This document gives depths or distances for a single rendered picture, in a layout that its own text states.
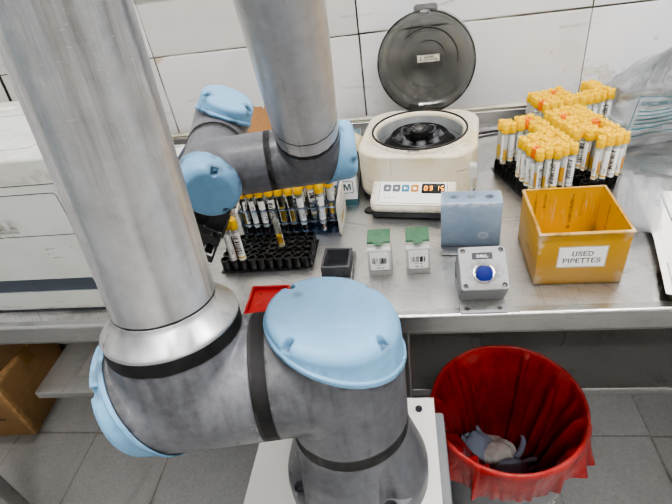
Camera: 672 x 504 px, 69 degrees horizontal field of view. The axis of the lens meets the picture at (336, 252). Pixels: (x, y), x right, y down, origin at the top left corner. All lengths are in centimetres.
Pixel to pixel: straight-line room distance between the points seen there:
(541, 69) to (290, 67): 96
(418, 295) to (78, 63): 61
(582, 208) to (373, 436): 61
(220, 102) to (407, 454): 47
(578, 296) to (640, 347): 83
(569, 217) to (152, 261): 73
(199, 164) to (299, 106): 15
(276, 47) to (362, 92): 88
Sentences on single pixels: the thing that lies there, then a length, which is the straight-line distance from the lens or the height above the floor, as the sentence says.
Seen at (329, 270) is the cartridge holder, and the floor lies 90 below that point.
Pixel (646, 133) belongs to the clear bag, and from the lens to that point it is 129.
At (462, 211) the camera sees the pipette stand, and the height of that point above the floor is 96.
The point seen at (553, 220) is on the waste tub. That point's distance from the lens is 93.
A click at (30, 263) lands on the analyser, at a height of 99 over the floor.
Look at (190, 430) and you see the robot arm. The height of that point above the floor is 109.
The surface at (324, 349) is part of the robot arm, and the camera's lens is 38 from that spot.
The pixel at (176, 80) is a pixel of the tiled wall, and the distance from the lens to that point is 140.
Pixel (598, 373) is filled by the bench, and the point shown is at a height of 27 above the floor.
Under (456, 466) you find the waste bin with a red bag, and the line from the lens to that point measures 119.
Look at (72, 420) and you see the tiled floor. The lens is 211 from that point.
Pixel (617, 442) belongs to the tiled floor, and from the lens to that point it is 177.
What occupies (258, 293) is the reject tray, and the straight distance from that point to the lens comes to 87.
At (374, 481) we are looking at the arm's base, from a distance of 50.
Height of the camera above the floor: 143
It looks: 37 degrees down
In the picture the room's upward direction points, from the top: 9 degrees counter-clockwise
